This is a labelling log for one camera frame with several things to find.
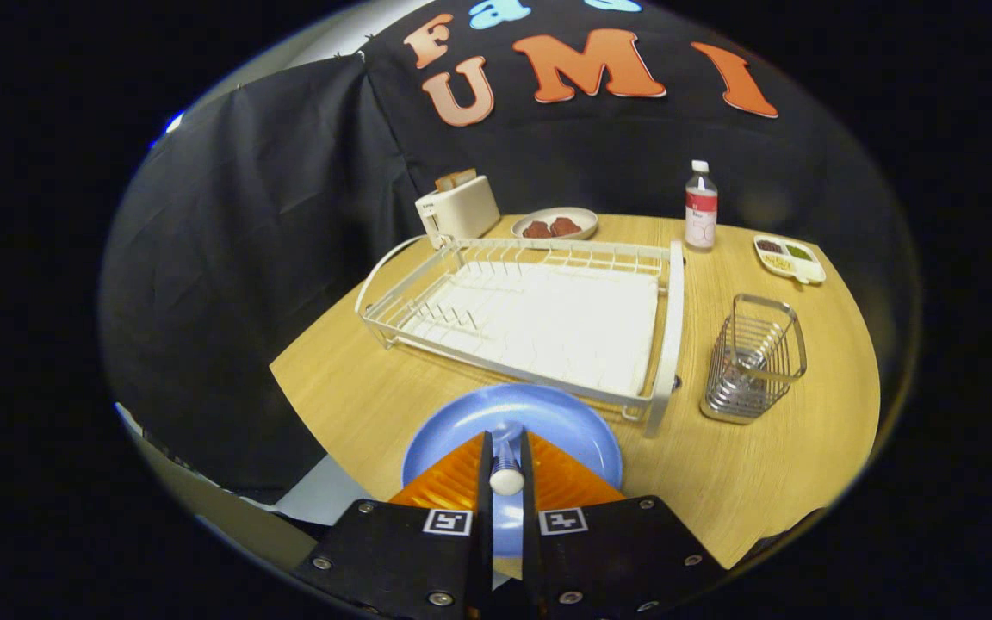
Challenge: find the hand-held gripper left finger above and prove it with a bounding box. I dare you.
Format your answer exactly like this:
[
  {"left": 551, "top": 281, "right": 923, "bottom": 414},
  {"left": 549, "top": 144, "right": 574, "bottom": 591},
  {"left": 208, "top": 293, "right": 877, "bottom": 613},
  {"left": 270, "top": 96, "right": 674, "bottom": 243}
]
[{"left": 294, "top": 431, "right": 494, "bottom": 620}]

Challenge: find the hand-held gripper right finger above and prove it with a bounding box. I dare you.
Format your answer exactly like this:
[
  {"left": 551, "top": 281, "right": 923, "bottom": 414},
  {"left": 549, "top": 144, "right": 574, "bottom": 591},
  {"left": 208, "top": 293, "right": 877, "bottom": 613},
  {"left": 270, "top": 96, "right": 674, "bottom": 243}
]
[{"left": 519, "top": 429, "right": 725, "bottom": 617}]

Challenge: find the spoon with striped handle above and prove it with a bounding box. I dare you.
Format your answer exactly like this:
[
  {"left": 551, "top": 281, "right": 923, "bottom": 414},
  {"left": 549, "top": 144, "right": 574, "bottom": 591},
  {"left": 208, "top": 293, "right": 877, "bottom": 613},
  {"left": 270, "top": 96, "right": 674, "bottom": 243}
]
[{"left": 489, "top": 426, "right": 525, "bottom": 497}]

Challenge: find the blue plate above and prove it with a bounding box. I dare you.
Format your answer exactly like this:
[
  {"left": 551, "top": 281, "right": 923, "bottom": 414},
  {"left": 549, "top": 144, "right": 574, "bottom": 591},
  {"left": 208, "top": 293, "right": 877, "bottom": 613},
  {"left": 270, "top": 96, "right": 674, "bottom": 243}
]
[{"left": 401, "top": 383, "right": 624, "bottom": 559}]

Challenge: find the white wire dish rack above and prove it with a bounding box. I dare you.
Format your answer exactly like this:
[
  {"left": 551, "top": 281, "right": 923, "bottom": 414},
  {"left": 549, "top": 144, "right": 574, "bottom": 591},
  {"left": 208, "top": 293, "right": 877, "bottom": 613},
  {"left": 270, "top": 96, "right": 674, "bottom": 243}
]
[{"left": 355, "top": 234, "right": 686, "bottom": 438}]

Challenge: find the metal wire basket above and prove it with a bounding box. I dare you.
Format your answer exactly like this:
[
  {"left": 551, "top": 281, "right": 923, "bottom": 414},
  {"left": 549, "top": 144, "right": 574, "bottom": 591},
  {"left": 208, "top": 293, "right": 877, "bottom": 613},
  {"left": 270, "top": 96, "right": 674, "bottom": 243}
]
[{"left": 700, "top": 294, "right": 808, "bottom": 425}]

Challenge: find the beige plate with meat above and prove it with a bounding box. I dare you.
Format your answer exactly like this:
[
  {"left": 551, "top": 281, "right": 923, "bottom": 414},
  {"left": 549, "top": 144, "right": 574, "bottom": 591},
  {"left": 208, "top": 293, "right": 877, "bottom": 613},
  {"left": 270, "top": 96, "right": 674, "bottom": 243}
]
[{"left": 511, "top": 207, "right": 599, "bottom": 241}]

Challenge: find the white divided dish with beans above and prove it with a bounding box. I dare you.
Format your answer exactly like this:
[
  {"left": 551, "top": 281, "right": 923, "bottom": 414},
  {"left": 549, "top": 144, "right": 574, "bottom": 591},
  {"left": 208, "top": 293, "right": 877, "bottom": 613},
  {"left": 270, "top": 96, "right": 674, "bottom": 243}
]
[{"left": 753, "top": 234, "right": 828, "bottom": 285}]

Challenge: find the cream toaster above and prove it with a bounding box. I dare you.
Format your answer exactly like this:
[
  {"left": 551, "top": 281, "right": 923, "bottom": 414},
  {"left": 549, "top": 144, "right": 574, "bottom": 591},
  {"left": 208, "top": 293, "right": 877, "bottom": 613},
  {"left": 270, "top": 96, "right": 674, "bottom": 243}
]
[{"left": 415, "top": 175, "right": 502, "bottom": 249}]

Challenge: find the clear bottle with red label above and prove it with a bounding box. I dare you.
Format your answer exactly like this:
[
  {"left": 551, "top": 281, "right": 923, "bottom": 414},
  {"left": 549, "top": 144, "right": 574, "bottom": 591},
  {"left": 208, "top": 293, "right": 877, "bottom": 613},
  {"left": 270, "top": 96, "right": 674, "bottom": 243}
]
[{"left": 685, "top": 159, "right": 719, "bottom": 252}]

